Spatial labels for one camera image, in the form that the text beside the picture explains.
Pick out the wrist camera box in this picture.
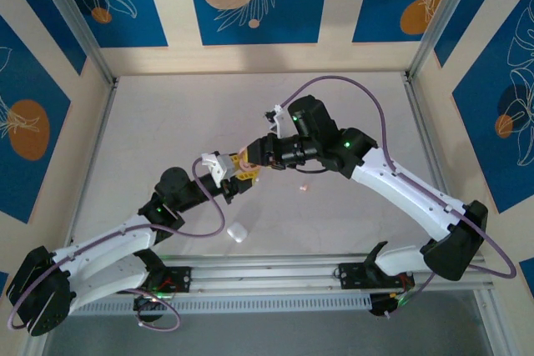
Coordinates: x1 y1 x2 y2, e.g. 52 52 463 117
264 103 300 139
200 150 235 189

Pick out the black cable connector block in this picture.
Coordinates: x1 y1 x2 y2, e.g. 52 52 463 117
369 291 415 318
132 293 173 324

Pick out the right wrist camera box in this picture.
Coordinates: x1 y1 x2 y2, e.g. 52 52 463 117
264 103 300 139

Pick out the aluminium frame post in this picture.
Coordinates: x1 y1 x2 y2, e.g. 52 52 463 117
405 0 483 82
29 0 120 87

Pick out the aluminium mounting rail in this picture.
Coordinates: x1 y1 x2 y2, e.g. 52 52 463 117
35 252 496 299

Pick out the aluminium frame leg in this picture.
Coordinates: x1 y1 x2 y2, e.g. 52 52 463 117
473 288 518 356

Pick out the peach earbud charging case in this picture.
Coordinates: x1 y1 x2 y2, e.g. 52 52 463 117
238 148 263 174

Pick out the aluminium table side rail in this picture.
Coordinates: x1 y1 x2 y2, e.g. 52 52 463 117
59 79 120 266
400 72 468 257

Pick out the white earbud charging case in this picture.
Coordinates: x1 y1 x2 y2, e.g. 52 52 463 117
226 221 249 244

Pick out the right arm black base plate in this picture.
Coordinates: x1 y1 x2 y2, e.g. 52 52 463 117
335 261 417 291

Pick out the grey slotted cable duct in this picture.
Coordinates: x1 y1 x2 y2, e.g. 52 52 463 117
74 293 373 317

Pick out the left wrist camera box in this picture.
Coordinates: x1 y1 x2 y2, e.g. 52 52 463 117
200 150 235 189

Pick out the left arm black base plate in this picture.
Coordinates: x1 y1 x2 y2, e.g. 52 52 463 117
141 265 193 295

